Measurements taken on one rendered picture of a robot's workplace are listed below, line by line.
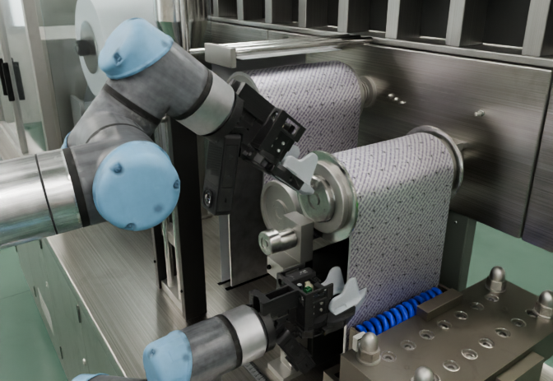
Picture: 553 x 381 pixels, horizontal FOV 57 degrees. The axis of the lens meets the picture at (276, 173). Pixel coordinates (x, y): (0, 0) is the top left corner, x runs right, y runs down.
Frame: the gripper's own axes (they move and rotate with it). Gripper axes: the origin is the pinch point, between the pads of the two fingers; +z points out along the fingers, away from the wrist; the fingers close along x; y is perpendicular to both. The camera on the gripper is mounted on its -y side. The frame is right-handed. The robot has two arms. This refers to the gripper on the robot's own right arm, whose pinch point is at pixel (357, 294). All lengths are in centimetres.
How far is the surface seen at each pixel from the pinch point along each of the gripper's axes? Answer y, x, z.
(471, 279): -109, 86, 177
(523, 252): -109, 86, 229
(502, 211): 9.1, -5.4, 29.6
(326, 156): 22.7, 5.8, -2.9
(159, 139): 18.0, 43.3, -14.8
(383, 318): -4.8, -2.5, 3.7
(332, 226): 12.4, 2.7, -3.9
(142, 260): -19, 62, -15
